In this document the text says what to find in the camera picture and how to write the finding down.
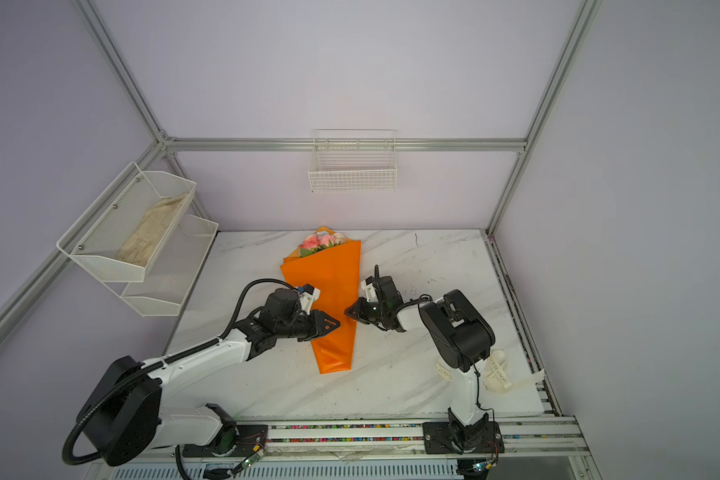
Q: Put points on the cream printed ribbon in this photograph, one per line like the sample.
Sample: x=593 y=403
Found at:
x=493 y=375

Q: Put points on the aluminium frame post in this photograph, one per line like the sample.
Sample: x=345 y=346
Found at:
x=581 y=25
x=106 y=43

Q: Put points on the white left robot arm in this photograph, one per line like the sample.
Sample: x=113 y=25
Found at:
x=131 y=409

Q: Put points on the aluminium frame crossbar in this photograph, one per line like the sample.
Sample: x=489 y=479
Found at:
x=310 y=144

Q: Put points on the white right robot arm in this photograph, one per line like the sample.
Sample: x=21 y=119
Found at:
x=463 y=340

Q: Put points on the aluminium frame post right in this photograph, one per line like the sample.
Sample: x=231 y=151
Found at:
x=581 y=25

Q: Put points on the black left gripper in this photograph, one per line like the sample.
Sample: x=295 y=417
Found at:
x=318 y=324

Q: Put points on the lower white mesh shelf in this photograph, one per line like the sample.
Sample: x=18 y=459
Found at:
x=167 y=285

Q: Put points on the upper white mesh shelf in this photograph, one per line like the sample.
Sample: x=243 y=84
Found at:
x=96 y=237

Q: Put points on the aluminium frame post left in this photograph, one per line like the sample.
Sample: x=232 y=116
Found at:
x=106 y=43

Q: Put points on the beige cloth glove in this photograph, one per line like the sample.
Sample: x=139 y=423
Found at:
x=142 y=244

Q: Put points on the white wire wall basket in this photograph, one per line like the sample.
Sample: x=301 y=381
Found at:
x=349 y=171

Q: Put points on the orange wrapping paper sheet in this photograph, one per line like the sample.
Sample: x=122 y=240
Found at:
x=335 y=272

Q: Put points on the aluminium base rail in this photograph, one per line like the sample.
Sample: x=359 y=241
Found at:
x=546 y=447

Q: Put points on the white mesh shelf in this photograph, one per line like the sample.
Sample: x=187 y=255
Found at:
x=167 y=285
x=96 y=237

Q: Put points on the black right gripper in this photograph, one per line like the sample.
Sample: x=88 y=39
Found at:
x=361 y=306

